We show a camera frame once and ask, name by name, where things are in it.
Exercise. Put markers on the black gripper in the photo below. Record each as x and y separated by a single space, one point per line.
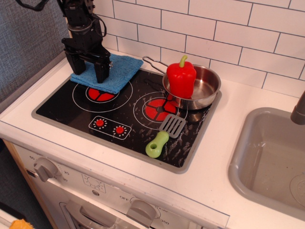
85 44

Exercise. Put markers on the blue cloth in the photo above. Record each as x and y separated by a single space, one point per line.
122 71

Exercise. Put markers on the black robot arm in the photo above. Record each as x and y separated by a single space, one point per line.
79 13

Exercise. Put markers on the black toy stove top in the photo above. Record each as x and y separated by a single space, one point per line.
127 121

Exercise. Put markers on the red toy bell pepper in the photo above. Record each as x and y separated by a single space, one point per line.
181 78

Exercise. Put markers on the grey green toy spatula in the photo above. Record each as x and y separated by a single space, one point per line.
171 127

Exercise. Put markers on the grey left oven knob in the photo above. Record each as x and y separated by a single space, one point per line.
45 169

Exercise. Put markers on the grey oven knob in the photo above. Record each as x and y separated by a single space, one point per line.
45 169
142 213

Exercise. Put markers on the steel pan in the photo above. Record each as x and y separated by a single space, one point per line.
206 87

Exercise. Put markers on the white toy oven front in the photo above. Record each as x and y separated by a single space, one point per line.
74 200

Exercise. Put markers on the grey right oven knob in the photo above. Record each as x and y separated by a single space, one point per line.
142 213

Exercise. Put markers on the orange object bottom left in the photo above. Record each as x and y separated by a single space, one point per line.
20 224

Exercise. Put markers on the grey sink basin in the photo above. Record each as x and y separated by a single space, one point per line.
268 164

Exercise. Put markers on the grey faucet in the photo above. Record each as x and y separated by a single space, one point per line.
298 113

